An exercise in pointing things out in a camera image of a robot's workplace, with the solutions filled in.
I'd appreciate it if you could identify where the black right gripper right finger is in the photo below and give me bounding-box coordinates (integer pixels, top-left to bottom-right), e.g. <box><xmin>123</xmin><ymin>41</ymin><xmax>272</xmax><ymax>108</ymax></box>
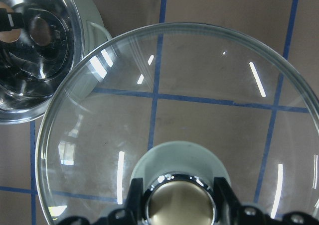
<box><xmin>213</xmin><ymin>177</ymin><xmax>241</xmax><ymax>225</ymax></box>

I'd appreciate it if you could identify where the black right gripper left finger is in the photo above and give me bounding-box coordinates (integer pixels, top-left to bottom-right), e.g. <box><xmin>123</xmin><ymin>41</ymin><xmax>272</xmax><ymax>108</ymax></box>
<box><xmin>125</xmin><ymin>178</ymin><xmax>144</xmax><ymax>225</ymax></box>

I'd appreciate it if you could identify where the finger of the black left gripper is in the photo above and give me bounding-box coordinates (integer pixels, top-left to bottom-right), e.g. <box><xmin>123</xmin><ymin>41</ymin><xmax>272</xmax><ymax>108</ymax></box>
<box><xmin>0</xmin><ymin>8</ymin><xmax>25</xmax><ymax>32</ymax></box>

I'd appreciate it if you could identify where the brown egg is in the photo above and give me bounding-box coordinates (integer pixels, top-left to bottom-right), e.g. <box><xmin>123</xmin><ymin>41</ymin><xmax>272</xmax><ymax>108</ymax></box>
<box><xmin>0</xmin><ymin>1</ymin><xmax>21</xmax><ymax>43</ymax></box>

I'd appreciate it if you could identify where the glass pot lid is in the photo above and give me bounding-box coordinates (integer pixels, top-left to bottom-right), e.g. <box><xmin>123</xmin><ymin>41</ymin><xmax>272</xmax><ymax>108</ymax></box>
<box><xmin>36</xmin><ymin>23</ymin><xmax>319</xmax><ymax>225</ymax></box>

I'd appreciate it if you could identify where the pale green cooking pot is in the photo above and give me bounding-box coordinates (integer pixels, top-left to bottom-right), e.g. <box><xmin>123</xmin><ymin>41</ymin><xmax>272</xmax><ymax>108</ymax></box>
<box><xmin>0</xmin><ymin>0</ymin><xmax>111</xmax><ymax>124</ymax></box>

